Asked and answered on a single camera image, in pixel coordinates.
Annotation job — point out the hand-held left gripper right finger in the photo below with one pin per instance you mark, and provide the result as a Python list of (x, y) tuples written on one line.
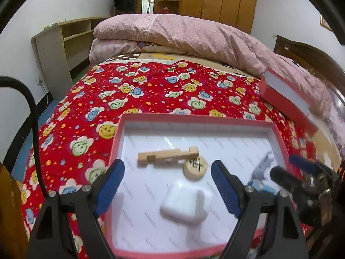
[(225, 188)]

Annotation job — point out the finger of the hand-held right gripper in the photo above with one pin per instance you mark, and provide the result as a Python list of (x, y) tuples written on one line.
[(304, 163), (288, 180)]

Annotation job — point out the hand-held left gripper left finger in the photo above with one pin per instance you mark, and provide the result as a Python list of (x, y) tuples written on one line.
[(110, 188)]

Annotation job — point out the light blue small object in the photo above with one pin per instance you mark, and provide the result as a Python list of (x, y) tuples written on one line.
[(260, 185)]

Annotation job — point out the grey metal bracket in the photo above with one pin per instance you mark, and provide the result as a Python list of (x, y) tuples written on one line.
[(262, 167)]

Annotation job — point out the round wooden chess piece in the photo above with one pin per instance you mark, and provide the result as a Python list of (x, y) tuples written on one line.
[(195, 169)]

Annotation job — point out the white plastic case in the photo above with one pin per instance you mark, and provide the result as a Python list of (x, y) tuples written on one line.
[(186, 202)]

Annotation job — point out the red cardboard box tray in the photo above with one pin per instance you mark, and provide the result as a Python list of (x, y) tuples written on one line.
[(145, 221)]

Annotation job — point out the notched wooden puzzle stick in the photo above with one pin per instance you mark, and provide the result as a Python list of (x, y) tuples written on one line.
[(161, 157)]

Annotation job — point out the purple patterned pillow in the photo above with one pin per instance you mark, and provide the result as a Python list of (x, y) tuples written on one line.
[(337, 118)]

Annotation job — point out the red cardboard box lid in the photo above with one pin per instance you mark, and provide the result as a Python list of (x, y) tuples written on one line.
[(285, 97)]

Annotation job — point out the brown wooden furniture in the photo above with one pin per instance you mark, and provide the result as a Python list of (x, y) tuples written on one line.
[(9, 215)]

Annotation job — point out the red flower print blanket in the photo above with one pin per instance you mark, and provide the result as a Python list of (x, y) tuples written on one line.
[(151, 91)]

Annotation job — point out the dark wooden headboard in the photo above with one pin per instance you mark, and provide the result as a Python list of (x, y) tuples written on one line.
[(312, 56)]

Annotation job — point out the cartoon print bed sheet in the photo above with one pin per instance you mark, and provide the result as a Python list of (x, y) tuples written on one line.
[(161, 56)]

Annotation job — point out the beige wooden bookshelf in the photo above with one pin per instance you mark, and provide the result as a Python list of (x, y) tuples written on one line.
[(51, 48)]

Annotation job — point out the pink quilt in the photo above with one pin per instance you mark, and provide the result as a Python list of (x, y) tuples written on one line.
[(194, 35)]

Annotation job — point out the white wall socket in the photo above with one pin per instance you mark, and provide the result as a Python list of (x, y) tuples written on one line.
[(40, 80)]

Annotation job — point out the framed wall picture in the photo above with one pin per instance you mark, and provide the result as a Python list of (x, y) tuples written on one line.
[(325, 23)]

